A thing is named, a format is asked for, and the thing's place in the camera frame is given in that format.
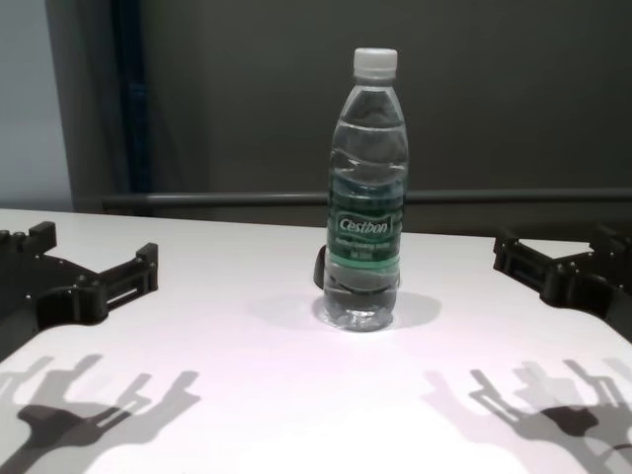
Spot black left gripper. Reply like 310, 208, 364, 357
0, 221, 160, 359

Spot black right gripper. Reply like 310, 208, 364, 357
493, 224, 632, 343

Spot clear water bottle green label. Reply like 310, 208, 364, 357
322, 46, 411, 333

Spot green YES button black base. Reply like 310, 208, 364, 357
310, 243, 329, 291

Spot grey horizontal rail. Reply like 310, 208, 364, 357
101, 189, 632, 208

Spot blue vertical frame post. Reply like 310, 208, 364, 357
111, 0, 155, 194

